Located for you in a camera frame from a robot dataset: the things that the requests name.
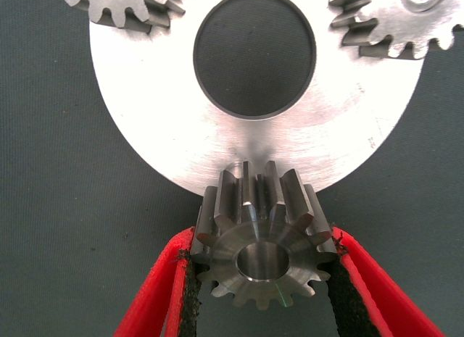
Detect dark grey table cloth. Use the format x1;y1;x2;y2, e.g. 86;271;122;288
0;0;464;337

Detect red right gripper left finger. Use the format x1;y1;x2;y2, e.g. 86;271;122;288
112;226;204;337

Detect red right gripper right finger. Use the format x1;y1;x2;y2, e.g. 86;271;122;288
328;226;445;337

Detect round metal carrier plate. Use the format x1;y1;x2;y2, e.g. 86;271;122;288
88;0;427;199

